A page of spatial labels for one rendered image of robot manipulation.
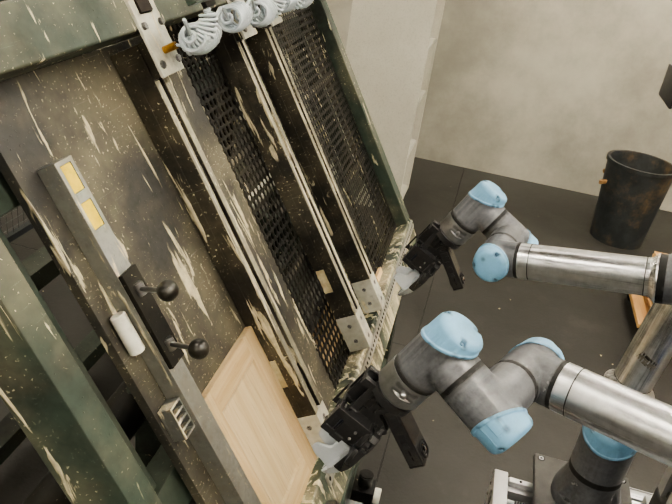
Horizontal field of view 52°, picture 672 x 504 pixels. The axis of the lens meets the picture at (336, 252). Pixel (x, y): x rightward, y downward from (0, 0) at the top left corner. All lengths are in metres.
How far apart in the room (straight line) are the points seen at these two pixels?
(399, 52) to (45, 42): 4.04
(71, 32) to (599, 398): 1.02
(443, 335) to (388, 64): 4.29
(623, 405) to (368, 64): 4.35
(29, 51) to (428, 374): 0.78
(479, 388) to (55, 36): 0.87
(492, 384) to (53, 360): 0.63
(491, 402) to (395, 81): 4.33
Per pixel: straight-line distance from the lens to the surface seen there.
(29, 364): 1.12
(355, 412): 1.07
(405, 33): 5.10
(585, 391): 1.04
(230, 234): 1.58
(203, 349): 1.23
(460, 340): 0.95
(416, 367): 0.98
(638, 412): 1.03
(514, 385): 1.00
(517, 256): 1.47
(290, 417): 1.76
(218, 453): 1.44
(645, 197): 5.67
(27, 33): 1.23
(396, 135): 5.26
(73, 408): 1.13
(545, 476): 1.78
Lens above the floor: 2.19
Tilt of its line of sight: 28 degrees down
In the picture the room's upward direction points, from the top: 9 degrees clockwise
